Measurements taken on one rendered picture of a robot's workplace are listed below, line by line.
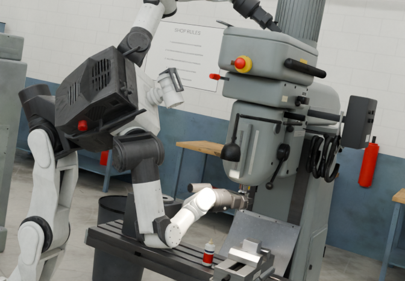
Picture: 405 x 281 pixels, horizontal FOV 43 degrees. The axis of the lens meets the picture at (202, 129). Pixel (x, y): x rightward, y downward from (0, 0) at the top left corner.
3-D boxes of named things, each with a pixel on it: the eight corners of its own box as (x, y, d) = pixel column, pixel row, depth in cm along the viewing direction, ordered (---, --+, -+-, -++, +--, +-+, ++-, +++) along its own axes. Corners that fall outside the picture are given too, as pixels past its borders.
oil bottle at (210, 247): (208, 267, 206) (213, 240, 205) (200, 263, 208) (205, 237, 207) (213, 265, 210) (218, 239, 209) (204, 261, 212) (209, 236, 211)
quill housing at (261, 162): (261, 190, 192) (277, 107, 189) (213, 177, 202) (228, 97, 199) (278, 186, 209) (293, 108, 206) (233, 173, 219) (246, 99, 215)
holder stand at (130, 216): (158, 248, 217) (166, 202, 215) (120, 232, 229) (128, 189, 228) (175, 243, 227) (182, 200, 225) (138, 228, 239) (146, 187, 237)
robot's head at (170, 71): (160, 100, 176) (175, 91, 172) (151, 76, 177) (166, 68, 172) (172, 97, 181) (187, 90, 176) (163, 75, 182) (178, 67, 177)
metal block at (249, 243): (255, 258, 201) (257, 243, 200) (240, 254, 203) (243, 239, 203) (259, 255, 205) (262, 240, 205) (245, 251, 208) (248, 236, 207)
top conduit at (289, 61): (292, 69, 176) (294, 58, 176) (281, 67, 178) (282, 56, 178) (325, 79, 216) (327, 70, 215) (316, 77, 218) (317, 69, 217)
